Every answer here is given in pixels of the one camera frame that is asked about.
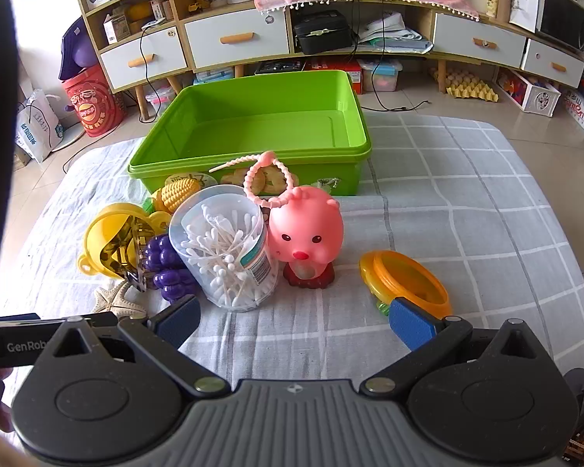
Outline beige starfish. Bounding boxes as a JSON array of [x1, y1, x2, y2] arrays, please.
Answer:
[[93, 279, 149, 319]]

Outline clear storage box pink contents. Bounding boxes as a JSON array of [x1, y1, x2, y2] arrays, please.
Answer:
[[145, 85, 174, 118]]

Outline white toy crate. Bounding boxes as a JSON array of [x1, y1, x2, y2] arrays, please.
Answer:
[[498, 68, 563, 118]]

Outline black carry case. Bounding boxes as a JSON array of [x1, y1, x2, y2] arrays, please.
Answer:
[[293, 10, 357, 55]]

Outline purple plastic object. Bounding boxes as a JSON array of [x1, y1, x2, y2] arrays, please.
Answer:
[[58, 17, 101, 82]]

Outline clear box with blue lid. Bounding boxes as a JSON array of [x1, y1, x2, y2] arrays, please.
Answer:
[[360, 58, 403, 93]]

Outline white drawer with wooden handle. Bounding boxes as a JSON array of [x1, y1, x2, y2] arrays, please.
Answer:
[[184, 10, 291, 70], [433, 12, 527, 69], [521, 39, 584, 89], [100, 26, 186, 91]]

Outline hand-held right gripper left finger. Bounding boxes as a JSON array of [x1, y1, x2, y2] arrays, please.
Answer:
[[35, 294, 232, 397]]

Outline blue white carton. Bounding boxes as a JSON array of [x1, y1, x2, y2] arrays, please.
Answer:
[[562, 86, 584, 133]]

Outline pink pig toy with strap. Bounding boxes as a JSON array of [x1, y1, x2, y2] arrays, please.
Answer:
[[209, 151, 345, 289]]

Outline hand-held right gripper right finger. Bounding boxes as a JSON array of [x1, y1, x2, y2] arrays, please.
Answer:
[[359, 298, 554, 396]]

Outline red printed bucket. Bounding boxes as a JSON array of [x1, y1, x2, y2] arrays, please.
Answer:
[[61, 65, 128, 138]]

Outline flat black box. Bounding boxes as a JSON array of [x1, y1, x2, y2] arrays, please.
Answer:
[[255, 60, 305, 77]]

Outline grey checked blanket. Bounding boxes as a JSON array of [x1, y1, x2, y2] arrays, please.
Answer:
[[0, 114, 584, 402]]

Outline white paper bag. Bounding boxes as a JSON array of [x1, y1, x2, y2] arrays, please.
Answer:
[[17, 88, 65, 164]]

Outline purple toy grapes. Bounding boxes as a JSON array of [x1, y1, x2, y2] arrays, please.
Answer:
[[142, 233, 195, 302]]

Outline red cardboard box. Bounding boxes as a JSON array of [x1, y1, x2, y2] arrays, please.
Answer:
[[304, 58, 364, 94]]

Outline shiny metal clip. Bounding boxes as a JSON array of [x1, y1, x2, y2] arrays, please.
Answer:
[[124, 219, 157, 293]]

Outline orange round plastic container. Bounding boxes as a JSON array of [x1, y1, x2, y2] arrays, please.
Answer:
[[359, 250, 453, 319]]

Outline toy corn cob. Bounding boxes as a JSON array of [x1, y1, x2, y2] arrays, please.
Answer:
[[143, 178, 210, 215]]

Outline microwave oven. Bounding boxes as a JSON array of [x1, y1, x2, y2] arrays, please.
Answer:
[[535, 0, 584, 55]]

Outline yellow egg tray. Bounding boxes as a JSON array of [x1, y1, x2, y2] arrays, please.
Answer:
[[431, 65, 500, 104]]

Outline clear cotton swab jar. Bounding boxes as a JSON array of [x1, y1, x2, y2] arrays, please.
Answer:
[[168, 185, 279, 312]]

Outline green plastic bin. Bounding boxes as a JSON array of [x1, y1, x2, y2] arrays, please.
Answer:
[[127, 70, 373, 198]]

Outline clear storage box blue clips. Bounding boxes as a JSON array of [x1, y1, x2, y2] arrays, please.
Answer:
[[193, 69, 235, 86]]

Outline yellow round plastic toy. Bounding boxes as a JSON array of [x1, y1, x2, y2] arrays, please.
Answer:
[[77, 203, 172, 279]]

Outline folded pale cloth pile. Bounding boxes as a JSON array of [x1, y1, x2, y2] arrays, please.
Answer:
[[357, 12, 432, 53]]

